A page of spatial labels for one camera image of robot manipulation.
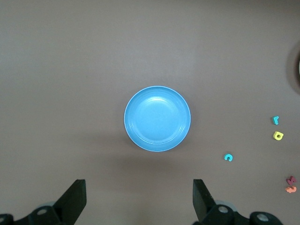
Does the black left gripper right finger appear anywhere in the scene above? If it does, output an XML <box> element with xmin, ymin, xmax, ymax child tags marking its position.
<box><xmin>193</xmin><ymin>179</ymin><xmax>249</xmax><ymax>225</ymax></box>

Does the brown table cover sheet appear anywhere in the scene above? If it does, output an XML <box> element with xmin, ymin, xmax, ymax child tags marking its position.
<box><xmin>0</xmin><ymin>0</ymin><xmax>300</xmax><ymax>225</ymax></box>

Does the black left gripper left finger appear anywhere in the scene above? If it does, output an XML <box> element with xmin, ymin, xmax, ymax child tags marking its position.
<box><xmin>14</xmin><ymin>179</ymin><xmax>87</xmax><ymax>225</ymax></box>

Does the blue plate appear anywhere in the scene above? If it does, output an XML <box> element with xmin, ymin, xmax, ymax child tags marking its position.
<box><xmin>123</xmin><ymin>85</ymin><xmax>192</xmax><ymax>152</ymax></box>

